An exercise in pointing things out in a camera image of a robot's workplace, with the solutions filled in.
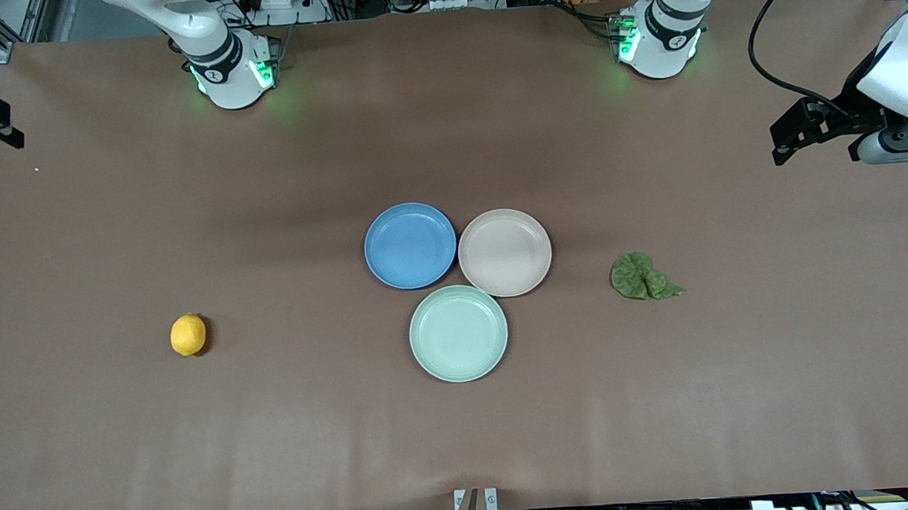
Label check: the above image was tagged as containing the green lettuce leaf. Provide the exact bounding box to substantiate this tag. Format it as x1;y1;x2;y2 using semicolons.
608;248;687;304

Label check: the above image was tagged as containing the yellow lemon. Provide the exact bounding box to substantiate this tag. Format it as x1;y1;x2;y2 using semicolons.
168;312;209;358

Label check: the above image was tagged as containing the beige round plate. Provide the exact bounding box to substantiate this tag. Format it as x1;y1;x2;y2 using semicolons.
456;206;556;301

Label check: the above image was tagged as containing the mint green round plate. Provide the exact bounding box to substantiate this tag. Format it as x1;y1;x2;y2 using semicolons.
406;282;511;386

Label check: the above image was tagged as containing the blue round plate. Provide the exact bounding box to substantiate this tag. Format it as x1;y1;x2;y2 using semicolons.
361;200;460;294

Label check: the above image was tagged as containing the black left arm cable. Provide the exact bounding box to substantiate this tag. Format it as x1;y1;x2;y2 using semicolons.
746;0;856;115

